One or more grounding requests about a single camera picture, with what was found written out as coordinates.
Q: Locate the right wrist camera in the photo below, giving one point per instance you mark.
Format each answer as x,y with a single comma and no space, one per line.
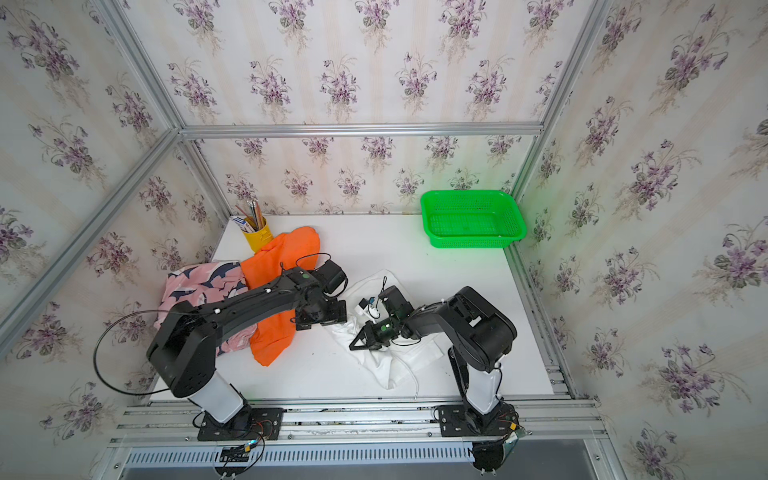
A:
367,309

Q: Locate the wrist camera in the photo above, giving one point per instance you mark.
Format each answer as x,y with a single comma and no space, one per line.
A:
332,278
367,309

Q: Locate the orange cloth garment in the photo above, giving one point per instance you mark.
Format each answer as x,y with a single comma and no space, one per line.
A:
298,248

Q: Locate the yellow pencil cup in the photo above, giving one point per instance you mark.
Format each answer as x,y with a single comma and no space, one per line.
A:
257,238

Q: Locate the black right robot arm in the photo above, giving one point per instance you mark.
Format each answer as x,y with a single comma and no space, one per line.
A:
480,336

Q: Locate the green plastic basket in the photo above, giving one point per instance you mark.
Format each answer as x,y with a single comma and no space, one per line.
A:
471,219

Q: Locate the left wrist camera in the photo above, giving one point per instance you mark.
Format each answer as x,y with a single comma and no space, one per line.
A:
332,278

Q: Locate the white shorts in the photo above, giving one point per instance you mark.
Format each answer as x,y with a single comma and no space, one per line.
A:
393,365

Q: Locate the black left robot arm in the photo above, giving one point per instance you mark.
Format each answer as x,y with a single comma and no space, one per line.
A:
183,351

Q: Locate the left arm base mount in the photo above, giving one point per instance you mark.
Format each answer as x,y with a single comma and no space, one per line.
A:
240,423

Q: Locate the colored pencils bundle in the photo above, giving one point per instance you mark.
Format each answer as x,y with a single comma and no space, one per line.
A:
253,215

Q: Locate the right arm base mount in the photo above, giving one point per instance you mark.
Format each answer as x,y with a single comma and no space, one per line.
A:
483,412

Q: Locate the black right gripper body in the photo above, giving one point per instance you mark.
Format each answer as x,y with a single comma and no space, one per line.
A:
385,330

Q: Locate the aluminium rail frame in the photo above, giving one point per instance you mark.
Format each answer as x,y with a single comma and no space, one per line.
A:
524,437

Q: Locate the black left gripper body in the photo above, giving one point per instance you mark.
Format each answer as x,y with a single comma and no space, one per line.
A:
329,312

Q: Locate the pink shark print garment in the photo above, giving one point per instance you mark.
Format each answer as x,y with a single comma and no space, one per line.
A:
201,284

